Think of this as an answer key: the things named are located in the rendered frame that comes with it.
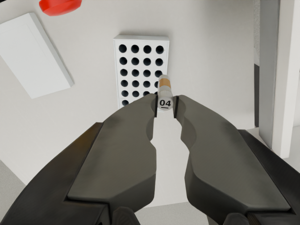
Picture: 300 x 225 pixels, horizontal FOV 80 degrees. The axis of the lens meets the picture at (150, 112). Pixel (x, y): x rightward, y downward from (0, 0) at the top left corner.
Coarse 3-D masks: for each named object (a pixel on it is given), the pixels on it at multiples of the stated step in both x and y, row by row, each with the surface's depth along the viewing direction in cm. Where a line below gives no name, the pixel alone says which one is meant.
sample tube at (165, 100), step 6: (162, 78) 15; (168, 78) 16; (162, 84) 14; (168, 84) 14; (162, 90) 13; (168, 90) 13; (162, 96) 12; (168, 96) 12; (162, 102) 12; (168, 102) 12; (162, 108) 13; (168, 108) 13
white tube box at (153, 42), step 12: (120, 36) 29; (132, 36) 29; (144, 36) 29; (156, 36) 30; (120, 48) 29; (132, 48) 29; (144, 48) 30; (156, 48) 30; (168, 48) 27; (120, 60) 29; (132, 60) 30; (144, 60) 30; (156, 60) 31; (120, 72) 30; (132, 72) 30; (144, 72) 31; (156, 72) 32; (120, 84) 31; (132, 84) 31; (144, 84) 32; (156, 84) 32; (120, 96) 32; (132, 96) 32
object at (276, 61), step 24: (264, 0) 19; (288, 0) 16; (264, 24) 20; (288, 24) 17; (264, 48) 22; (288, 48) 18; (264, 72) 23; (288, 72) 19; (264, 96) 25; (288, 96) 20; (264, 120) 26; (288, 120) 22; (288, 144) 24
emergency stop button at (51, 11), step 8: (40, 0) 16; (48, 0) 16; (56, 0) 16; (64, 0) 16; (72, 0) 17; (80, 0) 18; (48, 8) 16; (56, 8) 17; (64, 8) 17; (72, 8) 17
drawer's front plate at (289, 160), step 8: (256, 128) 31; (296, 128) 29; (256, 136) 30; (296, 136) 28; (264, 144) 28; (296, 144) 26; (296, 152) 25; (288, 160) 25; (296, 160) 24; (296, 168) 23
